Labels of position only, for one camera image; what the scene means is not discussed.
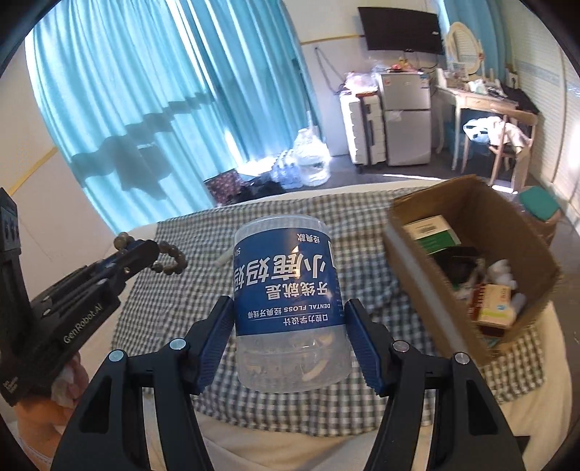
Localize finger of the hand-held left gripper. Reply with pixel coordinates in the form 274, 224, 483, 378
82, 239, 160, 300

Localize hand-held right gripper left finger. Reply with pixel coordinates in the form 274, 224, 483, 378
51, 295, 236, 471

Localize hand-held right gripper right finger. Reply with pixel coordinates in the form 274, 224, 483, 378
344, 299, 526, 471

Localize brown bead bracelet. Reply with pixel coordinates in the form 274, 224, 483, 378
113, 232, 187, 275

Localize clear dental floss jar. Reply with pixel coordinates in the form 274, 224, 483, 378
232, 216, 353, 391

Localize green medicine box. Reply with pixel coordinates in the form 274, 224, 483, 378
402, 215, 463, 257

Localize brown cardboard box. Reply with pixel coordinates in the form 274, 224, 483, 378
383, 174, 563, 367

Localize person's left forearm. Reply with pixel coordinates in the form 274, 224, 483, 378
7, 419, 62, 471

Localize person's left hand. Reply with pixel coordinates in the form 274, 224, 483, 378
11, 351, 94, 435

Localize dark floral bag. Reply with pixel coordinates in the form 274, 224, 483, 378
204, 170, 243, 207

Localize checkered bed sheet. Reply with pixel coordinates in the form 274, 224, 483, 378
111, 188, 547, 410

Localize orange white medicine box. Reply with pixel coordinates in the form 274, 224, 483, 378
471, 283, 515, 328

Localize black cloth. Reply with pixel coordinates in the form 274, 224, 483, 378
236, 176, 284, 202

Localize white cloth wad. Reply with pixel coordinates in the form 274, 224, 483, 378
487, 259, 519, 291

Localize light blue curtain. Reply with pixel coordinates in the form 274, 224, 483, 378
27, 0, 327, 232

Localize pack of water bottles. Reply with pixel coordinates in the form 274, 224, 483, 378
270, 151, 303, 190

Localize large clear water jug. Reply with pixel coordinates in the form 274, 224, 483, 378
292, 115, 331, 186

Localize white suitcase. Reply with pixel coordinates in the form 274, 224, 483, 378
340, 93, 386, 175

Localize teal topped stool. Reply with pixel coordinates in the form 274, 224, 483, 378
517, 185, 563, 245

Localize silver small fridge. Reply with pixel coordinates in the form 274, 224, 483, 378
377, 71, 432, 167

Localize wooden chair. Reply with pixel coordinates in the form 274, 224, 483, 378
462, 111, 540, 188

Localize clothes pile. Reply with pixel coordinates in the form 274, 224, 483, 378
462, 117, 531, 150

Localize pink white bags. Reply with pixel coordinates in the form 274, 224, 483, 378
342, 68, 379, 96

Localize wooden dressing table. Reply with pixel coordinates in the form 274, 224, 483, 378
435, 82, 519, 170

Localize black bag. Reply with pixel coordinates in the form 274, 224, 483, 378
503, 86, 540, 114

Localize white oval mirror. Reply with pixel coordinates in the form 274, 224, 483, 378
446, 22, 485, 78

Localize black wall television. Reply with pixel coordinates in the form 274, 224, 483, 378
358, 7, 445, 56

